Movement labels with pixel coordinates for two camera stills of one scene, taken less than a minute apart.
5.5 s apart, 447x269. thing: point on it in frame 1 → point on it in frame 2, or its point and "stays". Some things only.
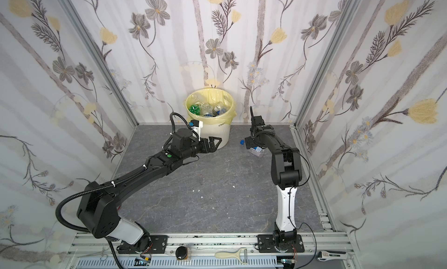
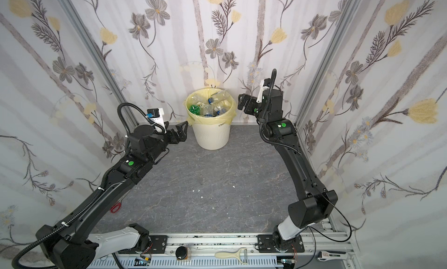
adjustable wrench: [327, 255] stays
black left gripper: [203, 145] → [173, 136]
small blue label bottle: [256, 151] → [218, 97]
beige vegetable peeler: [241, 253] stays
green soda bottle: [195, 109] stays
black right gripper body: [257, 130] → [247, 104]
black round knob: [181, 252] stays
